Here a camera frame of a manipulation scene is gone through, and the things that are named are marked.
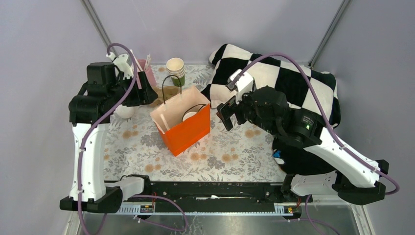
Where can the brown cardboard cup carrier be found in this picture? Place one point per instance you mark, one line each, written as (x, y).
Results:
(164, 93)

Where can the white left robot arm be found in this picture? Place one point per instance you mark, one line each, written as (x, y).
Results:
(89, 114)

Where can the black cloth bundle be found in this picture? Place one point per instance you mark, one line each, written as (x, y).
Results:
(299, 161)

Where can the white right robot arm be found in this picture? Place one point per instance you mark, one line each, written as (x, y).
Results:
(356, 178)

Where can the orange paper bag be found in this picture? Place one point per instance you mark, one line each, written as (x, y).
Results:
(177, 135)

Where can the pink straw holder cup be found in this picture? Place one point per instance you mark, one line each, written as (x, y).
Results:
(148, 71)

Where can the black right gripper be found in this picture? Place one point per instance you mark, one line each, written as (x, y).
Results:
(225, 109)

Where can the stack of green paper cups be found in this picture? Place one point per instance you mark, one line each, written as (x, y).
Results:
(175, 67)

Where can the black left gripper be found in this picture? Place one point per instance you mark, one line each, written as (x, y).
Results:
(146, 95)

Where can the blue white small object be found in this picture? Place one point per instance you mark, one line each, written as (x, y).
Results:
(277, 157)

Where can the black white checkered blanket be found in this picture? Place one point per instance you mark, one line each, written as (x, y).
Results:
(281, 75)

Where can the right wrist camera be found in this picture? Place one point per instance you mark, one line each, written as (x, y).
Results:
(241, 84)

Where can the white plastic cup lid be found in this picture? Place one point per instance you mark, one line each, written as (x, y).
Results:
(187, 115)

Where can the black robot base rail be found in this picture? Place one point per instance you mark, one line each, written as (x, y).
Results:
(217, 197)

